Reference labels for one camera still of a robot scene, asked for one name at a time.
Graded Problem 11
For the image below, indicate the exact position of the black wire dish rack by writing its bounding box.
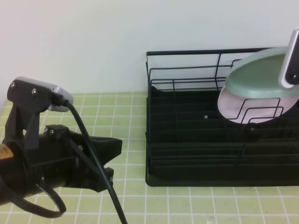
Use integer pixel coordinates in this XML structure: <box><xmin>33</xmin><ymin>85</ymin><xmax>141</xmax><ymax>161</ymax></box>
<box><xmin>146</xmin><ymin>48</ymin><xmax>299</xmax><ymax>187</ymax></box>

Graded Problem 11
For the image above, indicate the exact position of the black flat ribbon cable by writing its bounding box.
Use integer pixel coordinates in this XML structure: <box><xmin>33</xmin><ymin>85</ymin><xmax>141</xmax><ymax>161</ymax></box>
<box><xmin>0</xmin><ymin>175</ymin><xmax>67</xmax><ymax>219</ymax></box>

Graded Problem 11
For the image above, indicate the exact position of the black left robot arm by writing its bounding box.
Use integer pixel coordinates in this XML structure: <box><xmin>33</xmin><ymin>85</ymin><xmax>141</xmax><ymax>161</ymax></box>
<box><xmin>0</xmin><ymin>125</ymin><xmax>106</xmax><ymax>198</ymax></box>

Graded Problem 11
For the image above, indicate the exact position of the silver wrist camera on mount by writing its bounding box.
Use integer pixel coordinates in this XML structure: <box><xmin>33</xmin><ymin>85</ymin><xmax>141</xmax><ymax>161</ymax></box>
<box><xmin>3</xmin><ymin>77</ymin><xmax>73</xmax><ymax>150</ymax></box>

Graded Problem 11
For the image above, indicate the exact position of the pink round plate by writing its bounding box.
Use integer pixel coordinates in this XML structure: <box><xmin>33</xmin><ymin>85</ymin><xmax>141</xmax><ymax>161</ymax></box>
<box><xmin>217</xmin><ymin>88</ymin><xmax>299</xmax><ymax>124</ymax></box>

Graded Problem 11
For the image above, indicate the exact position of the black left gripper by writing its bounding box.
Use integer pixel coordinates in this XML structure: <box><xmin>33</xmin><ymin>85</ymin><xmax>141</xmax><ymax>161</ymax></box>
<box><xmin>20</xmin><ymin>125</ymin><xmax>122</xmax><ymax>192</ymax></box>

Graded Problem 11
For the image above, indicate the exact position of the light blue round plate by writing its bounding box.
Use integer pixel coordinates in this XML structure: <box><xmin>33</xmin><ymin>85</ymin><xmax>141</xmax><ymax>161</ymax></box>
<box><xmin>225</xmin><ymin>47</ymin><xmax>299</xmax><ymax>98</ymax></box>

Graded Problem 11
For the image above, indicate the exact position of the black thick camera cable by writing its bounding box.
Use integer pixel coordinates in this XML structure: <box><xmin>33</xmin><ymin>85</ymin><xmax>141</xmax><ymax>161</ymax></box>
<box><xmin>57</xmin><ymin>99</ymin><xmax>128</xmax><ymax>224</ymax></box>

